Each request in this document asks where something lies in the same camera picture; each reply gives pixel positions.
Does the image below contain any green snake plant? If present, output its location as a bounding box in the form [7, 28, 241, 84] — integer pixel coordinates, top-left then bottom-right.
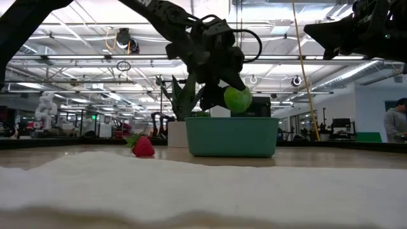
[162, 74, 206, 122]

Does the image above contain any person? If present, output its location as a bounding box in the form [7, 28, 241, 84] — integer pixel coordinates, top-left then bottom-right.
[383, 97, 407, 143]

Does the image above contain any green board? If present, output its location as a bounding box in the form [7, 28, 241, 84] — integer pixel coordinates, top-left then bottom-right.
[355, 132, 383, 143]

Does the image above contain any teal plastic container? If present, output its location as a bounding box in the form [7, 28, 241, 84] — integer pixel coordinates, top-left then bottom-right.
[184, 116, 280, 158]

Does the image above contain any black hanging cable loop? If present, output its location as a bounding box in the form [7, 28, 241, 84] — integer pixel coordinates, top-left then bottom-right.
[116, 60, 132, 73]

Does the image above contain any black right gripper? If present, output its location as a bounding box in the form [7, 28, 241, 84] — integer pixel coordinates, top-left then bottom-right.
[303, 0, 390, 60]

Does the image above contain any black background machine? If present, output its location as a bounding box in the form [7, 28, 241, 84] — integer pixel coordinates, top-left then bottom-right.
[329, 118, 357, 141]

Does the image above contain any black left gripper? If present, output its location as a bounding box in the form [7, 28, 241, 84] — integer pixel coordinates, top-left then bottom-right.
[167, 17, 247, 111]

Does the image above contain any white humanoid robot figure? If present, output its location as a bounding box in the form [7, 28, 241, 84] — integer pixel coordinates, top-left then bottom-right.
[34, 91, 59, 130]

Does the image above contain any white folded cloth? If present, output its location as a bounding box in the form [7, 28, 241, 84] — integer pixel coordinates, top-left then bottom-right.
[0, 151, 407, 229]

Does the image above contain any green toy lime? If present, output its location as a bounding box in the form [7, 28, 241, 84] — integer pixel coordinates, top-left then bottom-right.
[223, 85, 253, 114]

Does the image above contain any white plant pot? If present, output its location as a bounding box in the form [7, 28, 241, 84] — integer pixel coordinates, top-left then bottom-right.
[167, 121, 189, 148]

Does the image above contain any yellow hanging cable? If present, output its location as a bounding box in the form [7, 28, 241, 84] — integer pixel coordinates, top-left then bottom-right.
[291, 0, 321, 142]

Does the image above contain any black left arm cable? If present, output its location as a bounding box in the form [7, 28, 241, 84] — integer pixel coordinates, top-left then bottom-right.
[233, 29, 263, 64]

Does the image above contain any red toy strawberry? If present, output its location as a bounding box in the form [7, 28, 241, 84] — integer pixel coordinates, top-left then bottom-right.
[123, 133, 156, 158]

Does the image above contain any black ceiling cable reel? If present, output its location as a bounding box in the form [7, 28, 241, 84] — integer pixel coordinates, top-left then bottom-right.
[115, 27, 141, 55]

